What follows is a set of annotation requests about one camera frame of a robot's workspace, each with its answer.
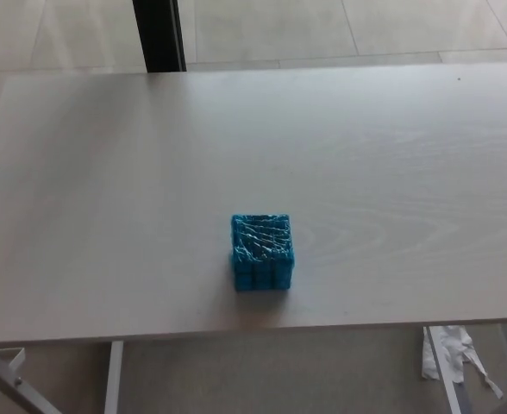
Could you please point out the white crumpled paper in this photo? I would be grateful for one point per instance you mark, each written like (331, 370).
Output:
(454, 353)

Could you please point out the black vertical post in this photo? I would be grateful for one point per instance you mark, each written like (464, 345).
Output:
(158, 34)

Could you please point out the white table frame bracket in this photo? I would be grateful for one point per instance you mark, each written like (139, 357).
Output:
(10, 375)

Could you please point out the blue textured cube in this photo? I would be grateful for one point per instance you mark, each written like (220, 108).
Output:
(260, 250)

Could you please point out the white slanted table leg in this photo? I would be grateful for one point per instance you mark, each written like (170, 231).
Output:
(445, 375)

